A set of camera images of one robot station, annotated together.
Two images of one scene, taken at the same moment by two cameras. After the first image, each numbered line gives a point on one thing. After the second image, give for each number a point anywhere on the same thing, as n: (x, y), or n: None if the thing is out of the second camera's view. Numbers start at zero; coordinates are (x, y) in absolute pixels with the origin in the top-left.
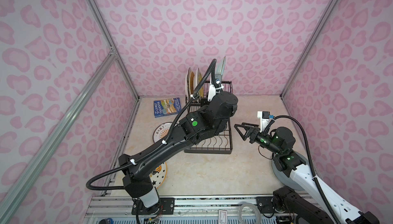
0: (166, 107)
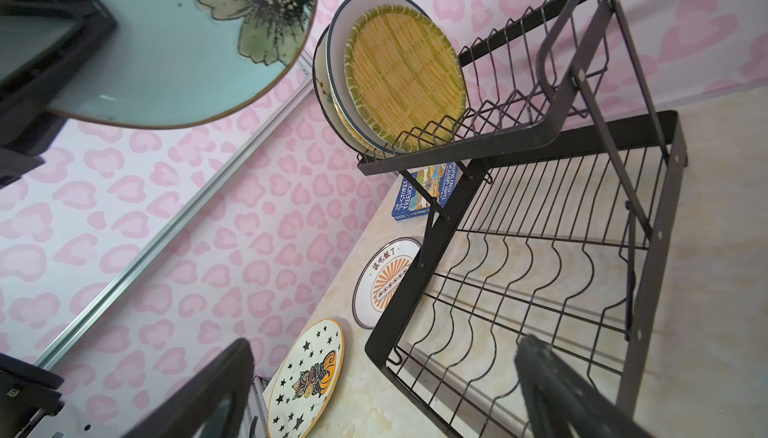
0: (411, 199)
